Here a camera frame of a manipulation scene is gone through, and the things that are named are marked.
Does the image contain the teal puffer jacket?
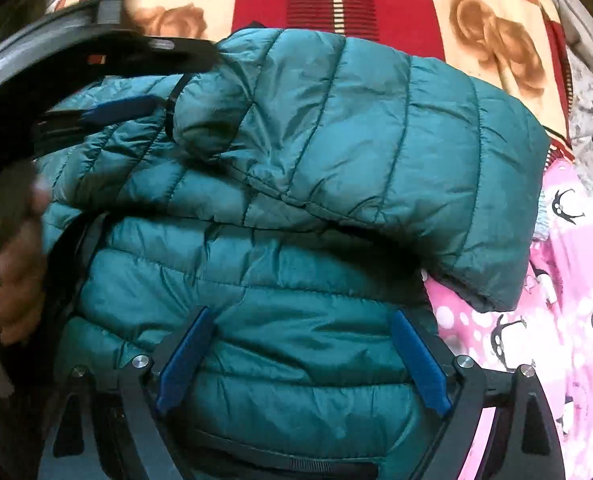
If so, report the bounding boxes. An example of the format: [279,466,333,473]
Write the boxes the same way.
[36,27,552,480]

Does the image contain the red orange floral blanket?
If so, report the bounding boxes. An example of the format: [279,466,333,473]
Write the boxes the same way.
[46,0,577,153]

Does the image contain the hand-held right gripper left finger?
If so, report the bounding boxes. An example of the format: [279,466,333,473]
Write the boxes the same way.
[36,307,217,480]

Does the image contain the white patterned cloth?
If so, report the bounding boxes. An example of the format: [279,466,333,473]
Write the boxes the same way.
[549,0,593,191]

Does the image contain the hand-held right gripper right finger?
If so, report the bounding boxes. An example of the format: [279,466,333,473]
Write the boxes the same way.
[391,309,567,480]

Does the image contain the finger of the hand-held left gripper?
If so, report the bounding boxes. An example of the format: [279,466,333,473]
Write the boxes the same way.
[79,31,224,86]
[30,94,160,161]

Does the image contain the pink penguin blanket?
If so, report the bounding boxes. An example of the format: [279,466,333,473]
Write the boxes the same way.
[423,155,593,480]

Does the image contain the person's left hand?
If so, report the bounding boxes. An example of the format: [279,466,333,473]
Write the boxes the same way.
[0,180,52,356]

